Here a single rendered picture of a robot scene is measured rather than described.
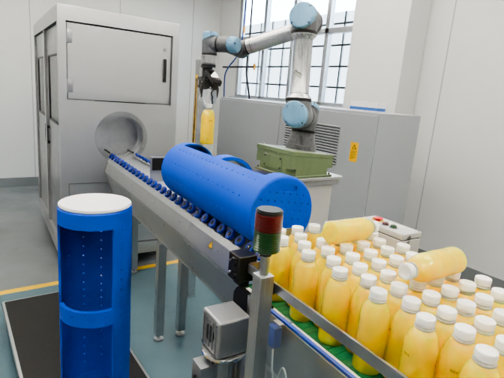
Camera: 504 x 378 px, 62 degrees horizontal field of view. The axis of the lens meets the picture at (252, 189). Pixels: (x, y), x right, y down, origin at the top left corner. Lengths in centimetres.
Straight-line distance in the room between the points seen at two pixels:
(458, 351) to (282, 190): 81
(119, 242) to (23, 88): 477
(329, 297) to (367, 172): 211
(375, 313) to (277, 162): 109
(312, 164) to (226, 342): 97
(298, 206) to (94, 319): 92
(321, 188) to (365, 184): 114
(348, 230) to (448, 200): 306
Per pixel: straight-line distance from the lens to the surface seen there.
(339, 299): 109
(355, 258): 119
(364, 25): 457
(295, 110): 188
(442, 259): 111
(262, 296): 100
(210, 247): 176
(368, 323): 102
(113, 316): 185
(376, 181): 320
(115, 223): 169
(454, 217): 425
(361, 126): 317
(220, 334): 128
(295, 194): 153
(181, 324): 275
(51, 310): 287
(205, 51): 214
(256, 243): 95
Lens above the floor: 151
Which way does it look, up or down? 13 degrees down
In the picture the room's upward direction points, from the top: 5 degrees clockwise
